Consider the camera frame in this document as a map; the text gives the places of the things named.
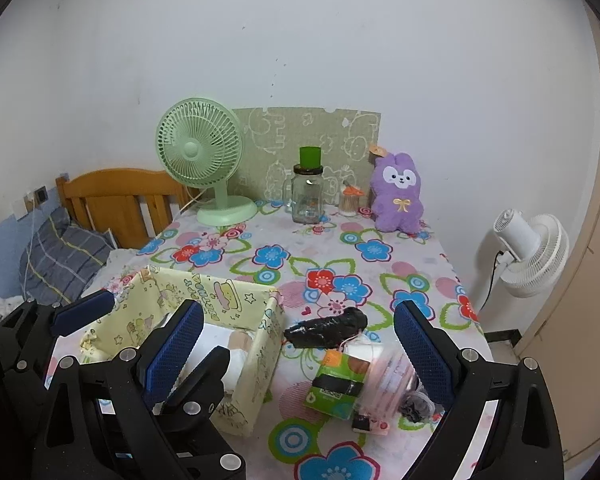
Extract white cloth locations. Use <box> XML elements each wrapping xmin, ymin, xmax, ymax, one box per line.
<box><xmin>150</xmin><ymin>310</ymin><xmax>253</xmax><ymax>401</ymax></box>

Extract green desk fan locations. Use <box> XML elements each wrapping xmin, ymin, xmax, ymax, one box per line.
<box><xmin>155</xmin><ymin>96</ymin><xmax>258</xmax><ymax>226</ymax></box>

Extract cotton swab jar orange lid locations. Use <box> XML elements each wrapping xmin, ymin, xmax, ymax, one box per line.
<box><xmin>338</xmin><ymin>185</ymin><xmax>365</xmax><ymax>218</ymax></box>

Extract small black white tag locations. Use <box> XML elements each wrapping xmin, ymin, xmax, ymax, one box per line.
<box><xmin>351</xmin><ymin>410</ymin><xmax>391</xmax><ymax>435</ymax></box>

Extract wooden bed headboard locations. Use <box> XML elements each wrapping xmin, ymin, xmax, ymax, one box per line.
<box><xmin>55</xmin><ymin>168</ymin><xmax>193</xmax><ymax>251</ymax></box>

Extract glass jar mug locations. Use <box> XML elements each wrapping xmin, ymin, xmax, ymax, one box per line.
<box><xmin>283</xmin><ymin>164</ymin><xmax>329</xmax><ymax>224</ymax></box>

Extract beige wooden wardrobe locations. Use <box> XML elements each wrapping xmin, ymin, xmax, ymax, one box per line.
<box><xmin>515</xmin><ymin>5</ymin><xmax>600</xmax><ymax>471</ymax></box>

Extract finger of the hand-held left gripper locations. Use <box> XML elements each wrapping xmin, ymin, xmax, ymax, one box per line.
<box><xmin>0</xmin><ymin>289</ymin><xmax>117</xmax><ymax>401</ymax></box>
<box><xmin>155</xmin><ymin>347</ymin><xmax>247</xmax><ymax>480</ymax></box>

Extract purple bunny plush toy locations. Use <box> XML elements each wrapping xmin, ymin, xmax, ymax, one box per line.
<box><xmin>369</xmin><ymin>152</ymin><xmax>427</xmax><ymax>235</ymax></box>

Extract yellow cartoon fabric storage box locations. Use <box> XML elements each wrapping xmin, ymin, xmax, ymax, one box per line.
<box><xmin>78</xmin><ymin>265</ymin><xmax>286</xmax><ymax>436</ymax></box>

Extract floral tablecloth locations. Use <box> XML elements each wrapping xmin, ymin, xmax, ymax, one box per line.
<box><xmin>45</xmin><ymin>197</ymin><xmax>486</xmax><ymax>480</ymax></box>

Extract black fan cable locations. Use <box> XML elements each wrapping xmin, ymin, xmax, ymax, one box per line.
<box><xmin>480</xmin><ymin>250</ymin><xmax>503</xmax><ymax>311</ymax></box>

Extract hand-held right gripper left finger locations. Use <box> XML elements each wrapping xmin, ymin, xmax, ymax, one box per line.
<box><xmin>32</xmin><ymin>299</ymin><xmax>206</xmax><ymax>480</ymax></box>

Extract black plastic bag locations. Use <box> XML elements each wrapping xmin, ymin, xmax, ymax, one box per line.
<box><xmin>283</xmin><ymin>308</ymin><xmax>369</xmax><ymax>350</ymax></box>

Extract white clip fan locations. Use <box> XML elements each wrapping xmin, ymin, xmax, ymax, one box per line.
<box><xmin>492</xmin><ymin>208</ymin><xmax>571</xmax><ymax>298</ymax></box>

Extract green cartoon printed board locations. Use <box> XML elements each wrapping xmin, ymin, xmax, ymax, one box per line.
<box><xmin>231</xmin><ymin>106</ymin><xmax>382</xmax><ymax>206</ymax></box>

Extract clear pink striped plastic bag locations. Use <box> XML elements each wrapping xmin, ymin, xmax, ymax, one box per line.
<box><xmin>352</xmin><ymin>342</ymin><xmax>421</xmax><ymax>423</ymax></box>

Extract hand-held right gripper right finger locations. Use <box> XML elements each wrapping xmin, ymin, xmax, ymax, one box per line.
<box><xmin>394</xmin><ymin>299</ymin><xmax>567</xmax><ymax>480</ymax></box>

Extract black metal bar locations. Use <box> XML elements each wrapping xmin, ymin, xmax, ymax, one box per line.
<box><xmin>482</xmin><ymin>329</ymin><xmax>520</xmax><ymax>346</ymax></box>

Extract grey plaid pillow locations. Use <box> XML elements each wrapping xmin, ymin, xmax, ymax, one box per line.
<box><xmin>17</xmin><ymin>207</ymin><xmax>116</xmax><ymax>306</ymax></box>

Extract green tissue pack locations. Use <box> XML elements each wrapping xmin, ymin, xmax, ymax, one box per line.
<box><xmin>304</xmin><ymin>350</ymin><xmax>376</xmax><ymax>418</ymax></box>

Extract white desk fan cable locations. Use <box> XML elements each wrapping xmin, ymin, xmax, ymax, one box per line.
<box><xmin>180</xmin><ymin>187</ymin><xmax>203</xmax><ymax>218</ymax></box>

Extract white charger cable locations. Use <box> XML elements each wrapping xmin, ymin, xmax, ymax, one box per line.
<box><xmin>21</xmin><ymin>207</ymin><xmax>37</xmax><ymax>297</ymax></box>

